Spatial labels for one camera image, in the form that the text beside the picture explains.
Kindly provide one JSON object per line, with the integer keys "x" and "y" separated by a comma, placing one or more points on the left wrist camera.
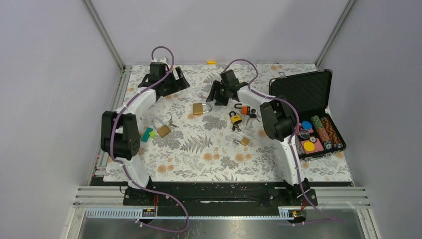
{"x": 162, "y": 60}

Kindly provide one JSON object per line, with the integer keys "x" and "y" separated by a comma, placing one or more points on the teal long block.
{"x": 145, "y": 137}

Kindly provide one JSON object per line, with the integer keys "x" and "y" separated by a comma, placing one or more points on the orange padlock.
{"x": 244, "y": 109}

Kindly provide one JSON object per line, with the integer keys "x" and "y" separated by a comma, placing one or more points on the small brass padlock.
{"x": 244, "y": 141}

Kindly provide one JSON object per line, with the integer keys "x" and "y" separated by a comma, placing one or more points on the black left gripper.
{"x": 178, "y": 84}

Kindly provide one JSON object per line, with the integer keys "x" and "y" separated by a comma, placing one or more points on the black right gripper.
{"x": 216, "y": 86}

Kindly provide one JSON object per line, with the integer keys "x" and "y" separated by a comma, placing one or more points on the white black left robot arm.
{"x": 120, "y": 137}

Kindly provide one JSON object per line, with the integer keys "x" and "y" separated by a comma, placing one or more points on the yellow black padlock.
{"x": 236, "y": 120}

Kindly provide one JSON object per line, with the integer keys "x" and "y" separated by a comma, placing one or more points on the yellow poker chip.
{"x": 308, "y": 146}

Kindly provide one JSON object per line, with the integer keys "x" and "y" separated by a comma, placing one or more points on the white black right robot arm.
{"x": 280, "y": 122}

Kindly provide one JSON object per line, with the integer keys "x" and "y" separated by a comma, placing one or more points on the black poker chip case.
{"x": 309, "y": 94}

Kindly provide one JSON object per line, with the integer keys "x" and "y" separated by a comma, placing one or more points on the blue poker chip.
{"x": 306, "y": 125}

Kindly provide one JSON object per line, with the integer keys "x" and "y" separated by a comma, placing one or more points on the floral patterned mat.
{"x": 202, "y": 148}

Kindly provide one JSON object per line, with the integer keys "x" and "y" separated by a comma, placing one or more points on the black keys bunch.
{"x": 253, "y": 116}

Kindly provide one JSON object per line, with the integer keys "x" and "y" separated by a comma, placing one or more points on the large brass padlock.
{"x": 163, "y": 128}

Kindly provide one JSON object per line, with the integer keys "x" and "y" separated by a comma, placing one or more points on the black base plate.
{"x": 217, "y": 199}

